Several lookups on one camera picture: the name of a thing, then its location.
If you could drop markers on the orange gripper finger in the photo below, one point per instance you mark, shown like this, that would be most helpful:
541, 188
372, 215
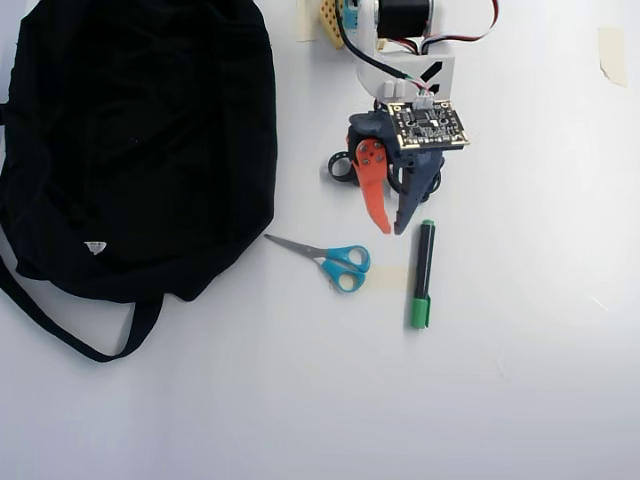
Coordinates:
372, 185

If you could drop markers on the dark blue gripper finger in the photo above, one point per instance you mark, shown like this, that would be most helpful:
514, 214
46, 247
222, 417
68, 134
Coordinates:
415, 185

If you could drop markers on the white and teal robot arm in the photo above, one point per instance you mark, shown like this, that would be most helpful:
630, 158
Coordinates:
400, 20

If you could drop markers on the black fabric bag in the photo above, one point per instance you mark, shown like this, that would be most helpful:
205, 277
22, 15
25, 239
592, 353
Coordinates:
125, 150

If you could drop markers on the green and black marker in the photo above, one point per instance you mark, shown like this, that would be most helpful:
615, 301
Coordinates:
424, 260

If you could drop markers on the short beige tape strip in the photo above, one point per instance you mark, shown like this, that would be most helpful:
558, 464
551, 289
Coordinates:
390, 279

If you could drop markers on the yellow perforated base block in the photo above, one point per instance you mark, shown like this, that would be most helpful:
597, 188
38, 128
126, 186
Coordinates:
330, 22

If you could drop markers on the long beige tape strip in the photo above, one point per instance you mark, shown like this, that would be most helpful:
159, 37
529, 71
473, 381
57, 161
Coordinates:
612, 55

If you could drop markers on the black camera circuit board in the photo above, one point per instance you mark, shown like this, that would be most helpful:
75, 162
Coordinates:
427, 125

